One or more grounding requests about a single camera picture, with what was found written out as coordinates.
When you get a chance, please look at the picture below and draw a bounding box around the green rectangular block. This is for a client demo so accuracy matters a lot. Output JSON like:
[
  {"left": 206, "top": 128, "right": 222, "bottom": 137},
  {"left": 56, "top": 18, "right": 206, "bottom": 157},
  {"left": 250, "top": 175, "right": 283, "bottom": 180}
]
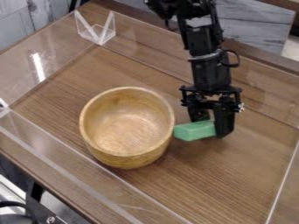
[{"left": 173, "top": 120, "right": 216, "bottom": 142}]

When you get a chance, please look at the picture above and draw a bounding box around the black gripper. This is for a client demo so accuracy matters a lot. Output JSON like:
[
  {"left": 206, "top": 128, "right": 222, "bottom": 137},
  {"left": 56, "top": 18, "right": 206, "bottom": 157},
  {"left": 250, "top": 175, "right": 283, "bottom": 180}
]
[{"left": 180, "top": 52, "right": 244, "bottom": 138}]

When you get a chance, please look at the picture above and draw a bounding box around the brown wooden bowl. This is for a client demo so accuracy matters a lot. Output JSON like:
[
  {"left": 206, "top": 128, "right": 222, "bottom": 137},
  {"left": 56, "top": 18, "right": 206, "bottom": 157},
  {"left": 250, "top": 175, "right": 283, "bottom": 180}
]
[{"left": 79, "top": 87, "right": 175, "bottom": 169}]

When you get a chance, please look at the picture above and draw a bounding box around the black table leg frame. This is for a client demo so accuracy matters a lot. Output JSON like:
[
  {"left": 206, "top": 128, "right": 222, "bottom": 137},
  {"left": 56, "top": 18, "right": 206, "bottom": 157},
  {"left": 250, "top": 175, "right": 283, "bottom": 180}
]
[{"left": 0, "top": 181, "right": 68, "bottom": 224}]

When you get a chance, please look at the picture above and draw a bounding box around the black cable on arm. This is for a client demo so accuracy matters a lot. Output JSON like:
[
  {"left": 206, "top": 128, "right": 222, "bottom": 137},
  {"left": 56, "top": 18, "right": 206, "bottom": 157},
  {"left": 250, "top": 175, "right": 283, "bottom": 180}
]
[{"left": 219, "top": 48, "right": 242, "bottom": 69}]

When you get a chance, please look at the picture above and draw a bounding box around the clear acrylic tray wall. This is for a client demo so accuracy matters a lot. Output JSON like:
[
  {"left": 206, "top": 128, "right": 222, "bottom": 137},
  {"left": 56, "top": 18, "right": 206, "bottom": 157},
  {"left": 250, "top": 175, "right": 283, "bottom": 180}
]
[{"left": 0, "top": 106, "right": 188, "bottom": 224}]

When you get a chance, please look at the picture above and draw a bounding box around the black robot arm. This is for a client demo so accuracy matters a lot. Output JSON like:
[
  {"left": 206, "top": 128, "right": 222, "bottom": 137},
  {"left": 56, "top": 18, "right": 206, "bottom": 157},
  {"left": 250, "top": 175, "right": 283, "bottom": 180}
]
[{"left": 144, "top": 0, "right": 244, "bottom": 141}]

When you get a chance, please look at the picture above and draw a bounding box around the clear acrylic corner bracket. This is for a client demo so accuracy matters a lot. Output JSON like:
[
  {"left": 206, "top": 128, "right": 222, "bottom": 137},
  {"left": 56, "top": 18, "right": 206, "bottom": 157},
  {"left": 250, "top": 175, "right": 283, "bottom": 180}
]
[{"left": 73, "top": 10, "right": 116, "bottom": 46}]

